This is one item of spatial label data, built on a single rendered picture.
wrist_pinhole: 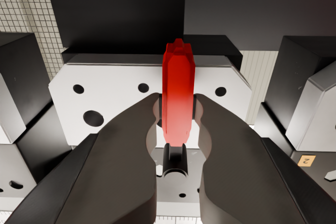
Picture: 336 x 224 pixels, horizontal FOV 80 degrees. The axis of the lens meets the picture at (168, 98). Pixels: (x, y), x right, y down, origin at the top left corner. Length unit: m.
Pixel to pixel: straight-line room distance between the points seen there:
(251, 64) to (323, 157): 3.07
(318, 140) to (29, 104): 0.27
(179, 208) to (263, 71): 3.15
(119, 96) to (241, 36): 0.61
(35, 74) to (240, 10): 0.60
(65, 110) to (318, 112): 0.20
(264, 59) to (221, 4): 2.63
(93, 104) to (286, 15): 0.68
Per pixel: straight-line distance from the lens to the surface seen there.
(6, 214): 0.35
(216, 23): 0.70
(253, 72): 3.34
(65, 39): 0.19
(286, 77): 0.23
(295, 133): 0.21
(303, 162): 0.23
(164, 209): 0.27
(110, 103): 0.16
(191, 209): 0.27
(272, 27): 0.76
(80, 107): 0.17
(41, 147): 0.27
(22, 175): 0.27
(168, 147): 0.16
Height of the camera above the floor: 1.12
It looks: 31 degrees up
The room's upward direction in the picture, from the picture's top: 180 degrees counter-clockwise
